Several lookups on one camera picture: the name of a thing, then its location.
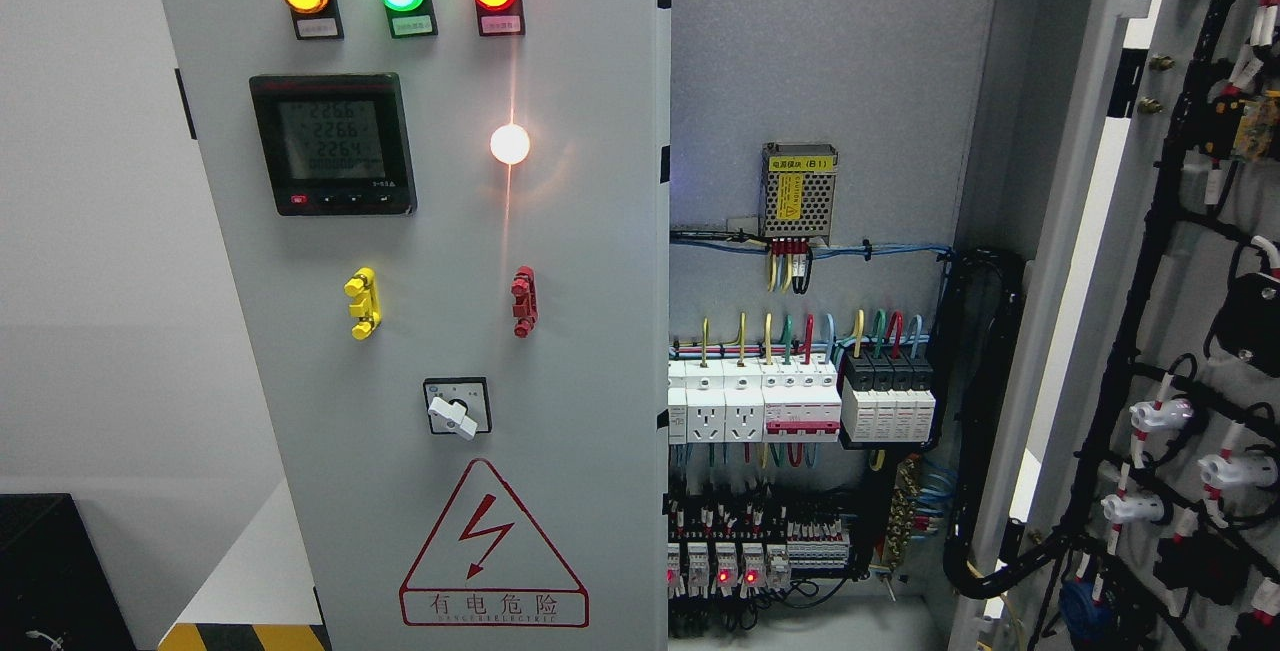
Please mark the yellow terminal post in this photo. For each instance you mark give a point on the yellow terminal post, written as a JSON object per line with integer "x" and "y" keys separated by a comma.
{"x": 364, "y": 304}

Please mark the white socket breaker row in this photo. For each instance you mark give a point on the white socket breaker row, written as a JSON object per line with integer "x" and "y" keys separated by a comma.
{"x": 729, "y": 401}

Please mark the black digital power meter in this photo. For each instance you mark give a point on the black digital power meter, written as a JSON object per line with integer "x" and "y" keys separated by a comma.
{"x": 335, "y": 144}

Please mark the red electric hazard sticker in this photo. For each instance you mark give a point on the red electric hazard sticker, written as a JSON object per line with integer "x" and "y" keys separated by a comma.
{"x": 488, "y": 562}

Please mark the metal mesh power supply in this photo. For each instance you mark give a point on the metal mesh power supply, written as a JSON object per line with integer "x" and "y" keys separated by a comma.
{"x": 798, "y": 189}

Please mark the white glowing indicator light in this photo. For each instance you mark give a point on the white glowing indicator light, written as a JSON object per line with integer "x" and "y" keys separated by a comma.
{"x": 510, "y": 144}

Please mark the grey cabinet door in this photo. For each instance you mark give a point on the grey cabinet door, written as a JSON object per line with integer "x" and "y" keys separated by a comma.
{"x": 1085, "y": 272}
{"x": 574, "y": 405}

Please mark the red terminal post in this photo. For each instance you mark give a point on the red terminal post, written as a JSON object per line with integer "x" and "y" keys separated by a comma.
{"x": 525, "y": 301}

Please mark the black white surge protector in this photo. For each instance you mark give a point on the black white surge protector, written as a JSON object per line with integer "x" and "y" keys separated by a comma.
{"x": 887, "y": 403}

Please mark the relay row with red leds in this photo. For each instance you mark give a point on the relay row with red leds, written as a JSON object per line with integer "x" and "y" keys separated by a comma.
{"x": 722, "y": 569}

